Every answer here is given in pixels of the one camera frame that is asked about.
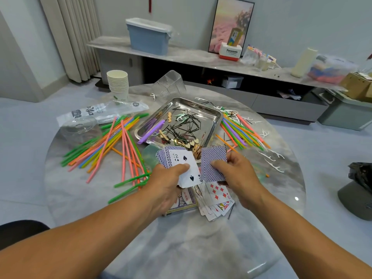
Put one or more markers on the metal tray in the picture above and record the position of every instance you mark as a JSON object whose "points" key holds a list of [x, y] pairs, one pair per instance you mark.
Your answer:
{"points": [[206, 109]]}

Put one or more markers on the red gold wall hanging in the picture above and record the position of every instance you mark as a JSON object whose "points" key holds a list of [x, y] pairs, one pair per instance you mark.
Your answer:
{"points": [[150, 2]]}

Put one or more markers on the cardboard box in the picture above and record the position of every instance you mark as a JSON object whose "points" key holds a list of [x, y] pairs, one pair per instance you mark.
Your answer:
{"points": [[357, 87]]}

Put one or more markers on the blue storage box white lid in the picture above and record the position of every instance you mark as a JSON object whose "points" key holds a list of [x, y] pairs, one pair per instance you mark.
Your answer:
{"points": [[149, 37]]}

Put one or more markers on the small colourful box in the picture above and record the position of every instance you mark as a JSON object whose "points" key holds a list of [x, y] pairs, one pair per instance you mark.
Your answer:
{"points": [[234, 36]]}

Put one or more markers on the person's right hand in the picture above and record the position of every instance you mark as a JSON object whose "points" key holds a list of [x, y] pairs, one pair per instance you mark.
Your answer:
{"points": [[244, 180]]}

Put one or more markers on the grey green storage bin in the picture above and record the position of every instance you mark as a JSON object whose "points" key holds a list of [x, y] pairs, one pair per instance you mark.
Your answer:
{"points": [[349, 114]]}

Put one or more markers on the trash bin with black bag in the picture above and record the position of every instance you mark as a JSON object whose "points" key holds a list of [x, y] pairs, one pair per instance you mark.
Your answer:
{"points": [[357, 191]]}

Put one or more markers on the colourful small packet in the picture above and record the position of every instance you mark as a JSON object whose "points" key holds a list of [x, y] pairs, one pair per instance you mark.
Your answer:
{"points": [[272, 59]]}

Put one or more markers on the cream paper roll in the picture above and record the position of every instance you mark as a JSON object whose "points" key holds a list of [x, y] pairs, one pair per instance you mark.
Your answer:
{"points": [[304, 62]]}

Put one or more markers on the person's left hand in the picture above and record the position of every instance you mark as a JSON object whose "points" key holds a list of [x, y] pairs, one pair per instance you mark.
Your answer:
{"points": [[164, 191]]}

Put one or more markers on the framed pink picture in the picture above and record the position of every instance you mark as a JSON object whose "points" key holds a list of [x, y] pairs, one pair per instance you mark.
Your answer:
{"points": [[222, 23]]}

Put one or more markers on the clear round plastic bowl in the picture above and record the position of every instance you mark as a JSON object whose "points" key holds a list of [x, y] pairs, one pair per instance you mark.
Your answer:
{"points": [[78, 126]]}

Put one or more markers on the clear printed plastic bag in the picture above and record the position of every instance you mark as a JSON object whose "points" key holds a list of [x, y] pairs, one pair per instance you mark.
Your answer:
{"points": [[100, 113]]}

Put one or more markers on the white and red small box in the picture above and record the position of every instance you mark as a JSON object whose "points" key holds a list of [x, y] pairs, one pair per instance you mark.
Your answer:
{"points": [[230, 52]]}

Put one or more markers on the pile of colourful straws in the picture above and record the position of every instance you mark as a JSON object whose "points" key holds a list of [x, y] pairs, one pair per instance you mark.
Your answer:
{"points": [[103, 147]]}

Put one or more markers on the clear storage box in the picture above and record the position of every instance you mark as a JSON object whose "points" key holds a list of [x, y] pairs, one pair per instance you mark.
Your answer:
{"points": [[331, 69]]}

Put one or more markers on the loose papers in cabinet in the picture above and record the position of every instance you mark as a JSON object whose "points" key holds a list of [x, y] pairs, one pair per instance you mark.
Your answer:
{"points": [[290, 94]]}

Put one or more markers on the beige curtain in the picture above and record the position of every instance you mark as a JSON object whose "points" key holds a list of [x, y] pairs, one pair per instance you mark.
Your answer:
{"points": [[68, 37]]}

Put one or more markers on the person's left forearm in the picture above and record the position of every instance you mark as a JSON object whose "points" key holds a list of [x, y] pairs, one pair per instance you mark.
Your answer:
{"points": [[70, 244]]}

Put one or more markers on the translucent green plastic cup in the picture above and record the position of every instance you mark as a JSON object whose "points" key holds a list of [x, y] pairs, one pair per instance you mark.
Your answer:
{"points": [[151, 155]]}

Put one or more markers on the group of white paper cups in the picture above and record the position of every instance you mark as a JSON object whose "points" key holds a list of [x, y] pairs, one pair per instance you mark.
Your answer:
{"points": [[117, 84]]}

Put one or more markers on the grey cabinet with marble top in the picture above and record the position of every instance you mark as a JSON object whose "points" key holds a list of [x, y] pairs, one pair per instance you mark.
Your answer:
{"points": [[185, 54]]}

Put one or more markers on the clear ribbed organizer box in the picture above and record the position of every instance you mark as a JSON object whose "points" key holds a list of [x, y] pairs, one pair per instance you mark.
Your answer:
{"points": [[169, 83]]}

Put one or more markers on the white floss pick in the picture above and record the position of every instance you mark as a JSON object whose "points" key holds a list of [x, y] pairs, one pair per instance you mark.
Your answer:
{"points": [[267, 154], [153, 95], [274, 166]]}

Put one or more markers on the white box in cabinet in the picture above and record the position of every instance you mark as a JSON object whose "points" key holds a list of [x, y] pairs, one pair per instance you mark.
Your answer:
{"points": [[233, 82]]}

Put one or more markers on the colourful matchbox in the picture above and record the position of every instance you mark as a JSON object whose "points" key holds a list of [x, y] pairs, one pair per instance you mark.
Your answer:
{"points": [[187, 201]]}

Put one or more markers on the pile of playing cards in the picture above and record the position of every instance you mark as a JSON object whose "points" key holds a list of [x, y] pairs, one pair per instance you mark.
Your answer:
{"points": [[212, 157]]}

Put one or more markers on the person's right forearm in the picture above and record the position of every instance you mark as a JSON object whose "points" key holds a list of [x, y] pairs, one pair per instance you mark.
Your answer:
{"points": [[311, 241]]}

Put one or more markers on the clear bag of snacks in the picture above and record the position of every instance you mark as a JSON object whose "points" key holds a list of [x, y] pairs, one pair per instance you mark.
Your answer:
{"points": [[250, 55]]}

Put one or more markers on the pile of floss picks and clips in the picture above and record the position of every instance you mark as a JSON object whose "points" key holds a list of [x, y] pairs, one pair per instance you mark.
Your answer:
{"points": [[183, 127]]}

